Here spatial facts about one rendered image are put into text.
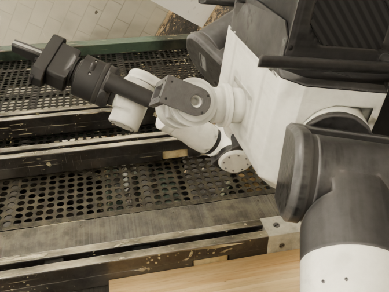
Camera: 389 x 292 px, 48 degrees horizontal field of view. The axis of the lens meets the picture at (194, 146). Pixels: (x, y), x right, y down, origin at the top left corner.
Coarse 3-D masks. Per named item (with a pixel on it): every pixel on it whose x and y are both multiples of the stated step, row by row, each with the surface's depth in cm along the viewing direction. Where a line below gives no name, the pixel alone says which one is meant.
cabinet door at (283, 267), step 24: (216, 264) 96; (240, 264) 97; (264, 264) 97; (288, 264) 97; (120, 288) 91; (144, 288) 91; (168, 288) 91; (192, 288) 91; (216, 288) 91; (240, 288) 91; (264, 288) 91; (288, 288) 91
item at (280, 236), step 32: (224, 224) 100; (256, 224) 100; (288, 224) 100; (32, 256) 91; (64, 256) 92; (96, 256) 94; (128, 256) 91; (160, 256) 93; (192, 256) 95; (0, 288) 87; (32, 288) 89; (64, 288) 91
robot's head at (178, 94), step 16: (160, 80) 58; (176, 80) 54; (192, 80) 56; (160, 96) 53; (176, 96) 54; (192, 96) 54; (208, 96) 55; (176, 112) 55; (192, 112) 54; (208, 112) 56
